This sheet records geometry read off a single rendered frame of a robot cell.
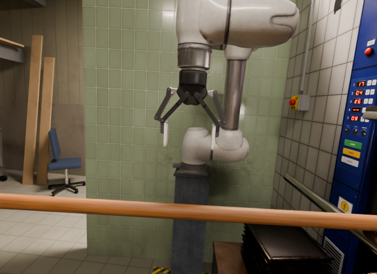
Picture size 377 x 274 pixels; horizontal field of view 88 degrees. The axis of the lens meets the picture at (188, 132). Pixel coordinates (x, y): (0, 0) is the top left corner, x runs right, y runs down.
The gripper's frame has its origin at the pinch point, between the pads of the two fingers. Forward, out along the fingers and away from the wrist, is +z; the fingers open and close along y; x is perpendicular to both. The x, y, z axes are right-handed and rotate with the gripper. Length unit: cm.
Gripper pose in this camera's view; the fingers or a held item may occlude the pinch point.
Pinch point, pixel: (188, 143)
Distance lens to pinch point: 56.5
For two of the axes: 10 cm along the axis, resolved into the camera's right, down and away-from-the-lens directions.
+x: -0.5, 2.1, -9.8
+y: -10.0, -0.7, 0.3
